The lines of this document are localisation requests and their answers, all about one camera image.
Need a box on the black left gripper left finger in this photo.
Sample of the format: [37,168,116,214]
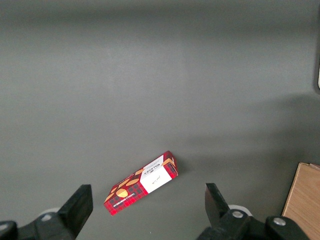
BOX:
[0,184,94,240]

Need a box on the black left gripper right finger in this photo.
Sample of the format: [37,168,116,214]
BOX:
[196,183,311,240]

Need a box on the wooden drawer cabinet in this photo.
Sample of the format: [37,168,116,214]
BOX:
[281,162,320,240]

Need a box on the red tartan shortbread box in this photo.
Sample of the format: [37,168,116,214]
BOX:
[103,150,180,217]

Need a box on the beige plastic tray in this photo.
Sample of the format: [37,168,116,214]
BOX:
[313,56,320,95]

